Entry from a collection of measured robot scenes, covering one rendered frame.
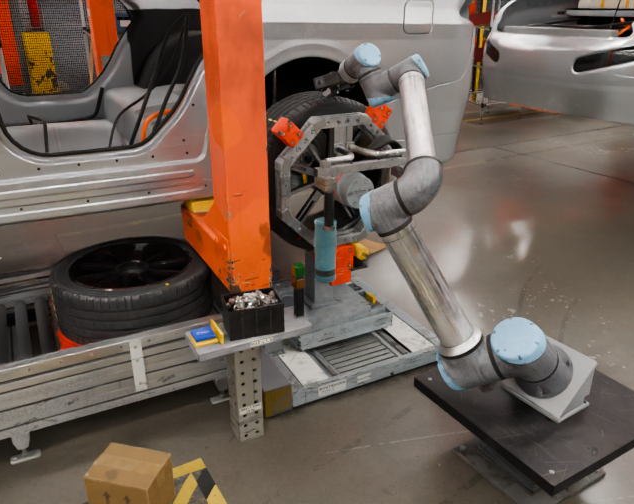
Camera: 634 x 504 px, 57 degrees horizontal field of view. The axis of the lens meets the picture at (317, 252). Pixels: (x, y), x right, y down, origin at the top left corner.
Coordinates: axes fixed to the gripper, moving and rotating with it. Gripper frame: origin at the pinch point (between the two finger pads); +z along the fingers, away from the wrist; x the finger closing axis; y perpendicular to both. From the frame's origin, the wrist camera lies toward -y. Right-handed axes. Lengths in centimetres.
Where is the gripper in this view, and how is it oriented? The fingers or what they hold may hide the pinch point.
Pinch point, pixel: (322, 92)
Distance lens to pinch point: 246.2
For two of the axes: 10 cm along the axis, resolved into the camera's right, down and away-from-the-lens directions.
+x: -2.3, -9.7, 0.4
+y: 8.9, -1.9, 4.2
